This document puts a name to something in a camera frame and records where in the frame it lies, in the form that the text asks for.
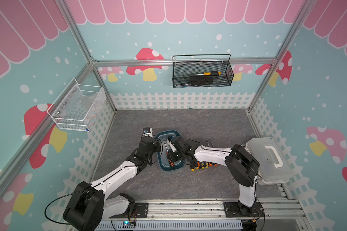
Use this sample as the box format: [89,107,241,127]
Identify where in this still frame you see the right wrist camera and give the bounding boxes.
[167,140,176,152]

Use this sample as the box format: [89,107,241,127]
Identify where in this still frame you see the yellow black screwdriver in basket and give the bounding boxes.
[190,71,221,77]

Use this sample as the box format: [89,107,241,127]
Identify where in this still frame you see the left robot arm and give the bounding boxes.
[63,135,163,231]

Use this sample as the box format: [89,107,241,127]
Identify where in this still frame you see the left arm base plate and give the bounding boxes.
[112,203,149,219]

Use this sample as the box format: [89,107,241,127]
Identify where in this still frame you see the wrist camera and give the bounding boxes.
[143,128,153,137]
[167,140,176,152]

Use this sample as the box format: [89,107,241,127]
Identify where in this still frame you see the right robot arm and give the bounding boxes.
[166,136,260,216]

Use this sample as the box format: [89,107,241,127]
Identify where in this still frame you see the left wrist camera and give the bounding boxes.
[143,128,153,137]

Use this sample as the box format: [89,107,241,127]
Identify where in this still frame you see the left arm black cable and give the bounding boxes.
[44,192,89,225]

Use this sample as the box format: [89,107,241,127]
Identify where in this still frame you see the black tool in basket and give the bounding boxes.
[189,76,214,86]

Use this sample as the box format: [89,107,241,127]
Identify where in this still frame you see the orange handled screwdriver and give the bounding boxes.
[163,138,174,167]

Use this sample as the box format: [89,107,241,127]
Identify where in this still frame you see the white wire mesh basket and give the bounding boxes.
[47,79,107,132]

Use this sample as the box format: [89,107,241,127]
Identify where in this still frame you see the green lit circuit board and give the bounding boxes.
[123,221,136,229]

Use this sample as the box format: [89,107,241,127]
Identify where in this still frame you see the teal plastic storage box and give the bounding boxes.
[157,130,184,172]

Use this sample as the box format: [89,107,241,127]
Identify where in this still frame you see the black wire mesh basket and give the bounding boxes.
[172,54,234,88]

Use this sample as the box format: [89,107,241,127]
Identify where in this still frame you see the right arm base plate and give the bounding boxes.
[223,202,265,218]

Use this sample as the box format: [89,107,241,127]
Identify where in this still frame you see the translucent plastic toolbox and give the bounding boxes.
[246,137,293,186]

